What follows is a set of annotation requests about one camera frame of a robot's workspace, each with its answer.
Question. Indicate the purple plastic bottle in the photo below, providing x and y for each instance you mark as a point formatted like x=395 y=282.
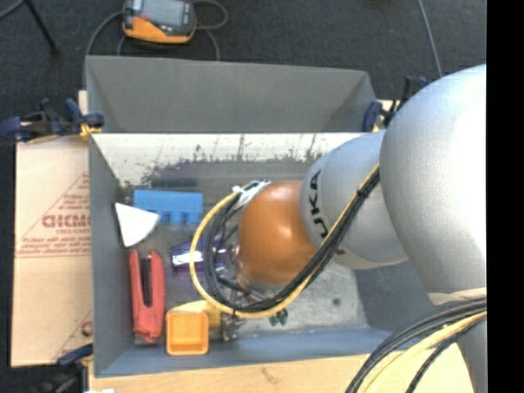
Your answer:
x=182 y=258

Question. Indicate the brown cardboard board red print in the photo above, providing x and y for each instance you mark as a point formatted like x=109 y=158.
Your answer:
x=49 y=178

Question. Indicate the white wedge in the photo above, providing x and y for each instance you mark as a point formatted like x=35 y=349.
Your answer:
x=133 y=223

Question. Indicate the blue notched block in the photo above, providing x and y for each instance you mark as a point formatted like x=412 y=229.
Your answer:
x=168 y=203

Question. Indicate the yellow rounded object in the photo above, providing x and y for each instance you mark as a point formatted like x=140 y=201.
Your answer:
x=213 y=315

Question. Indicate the grey metal bin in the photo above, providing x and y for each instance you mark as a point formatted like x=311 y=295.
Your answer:
x=213 y=100

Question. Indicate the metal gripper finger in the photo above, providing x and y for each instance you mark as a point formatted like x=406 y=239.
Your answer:
x=234 y=322
x=230 y=334

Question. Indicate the orange square cup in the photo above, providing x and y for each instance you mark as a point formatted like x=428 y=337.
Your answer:
x=186 y=333

